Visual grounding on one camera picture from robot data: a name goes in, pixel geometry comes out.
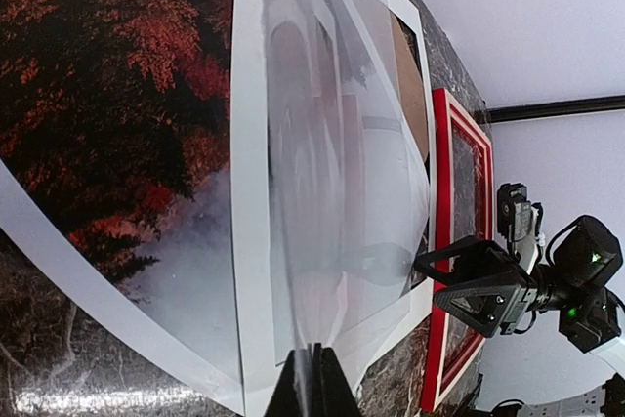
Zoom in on brown cardboard backing board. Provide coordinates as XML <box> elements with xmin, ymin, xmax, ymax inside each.
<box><xmin>391</xmin><ymin>14</ymin><xmax>430</xmax><ymax>162</ymax></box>

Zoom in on autumn forest photo print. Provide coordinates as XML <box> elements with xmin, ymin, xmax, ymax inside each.
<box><xmin>1</xmin><ymin>0</ymin><xmax>243</xmax><ymax>416</ymax></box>

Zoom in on clear plastic sheet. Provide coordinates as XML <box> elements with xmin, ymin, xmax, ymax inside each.
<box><xmin>264</xmin><ymin>0</ymin><xmax>431</xmax><ymax>366</ymax></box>

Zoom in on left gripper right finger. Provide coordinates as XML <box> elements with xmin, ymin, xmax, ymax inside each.
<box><xmin>312</xmin><ymin>344</ymin><xmax>362</xmax><ymax>417</ymax></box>

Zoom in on black right corner post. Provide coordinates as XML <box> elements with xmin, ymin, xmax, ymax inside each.
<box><xmin>488</xmin><ymin>95</ymin><xmax>624</xmax><ymax>123</ymax></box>

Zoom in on red wooden picture frame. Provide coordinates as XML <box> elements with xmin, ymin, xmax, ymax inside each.
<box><xmin>420</xmin><ymin>88</ymin><xmax>494</xmax><ymax>412</ymax></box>

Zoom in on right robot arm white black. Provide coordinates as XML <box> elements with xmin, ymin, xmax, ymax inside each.
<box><xmin>413</xmin><ymin>215</ymin><xmax>624</xmax><ymax>416</ymax></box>

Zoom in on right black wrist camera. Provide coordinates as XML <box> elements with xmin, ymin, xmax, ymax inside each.
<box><xmin>496</xmin><ymin>183</ymin><xmax>545</xmax><ymax>271</ymax></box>

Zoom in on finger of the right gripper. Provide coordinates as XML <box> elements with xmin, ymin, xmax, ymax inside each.
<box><xmin>412</xmin><ymin>235</ymin><xmax>518</xmax><ymax>285</ymax></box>
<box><xmin>434</xmin><ymin>274</ymin><xmax>525</xmax><ymax>337</ymax></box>

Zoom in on white photo mat board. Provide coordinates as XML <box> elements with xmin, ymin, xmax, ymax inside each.
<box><xmin>230</xmin><ymin>0</ymin><xmax>436</xmax><ymax>416</ymax></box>

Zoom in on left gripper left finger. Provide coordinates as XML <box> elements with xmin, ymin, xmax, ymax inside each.
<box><xmin>264</xmin><ymin>347</ymin><xmax>313</xmax><ymax>417</ymax></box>

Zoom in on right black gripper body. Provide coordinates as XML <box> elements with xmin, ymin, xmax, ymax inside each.
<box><xmin>482</xmin><ymin>240</ymin><xmax>562</xmax><ymax>337</ymax></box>

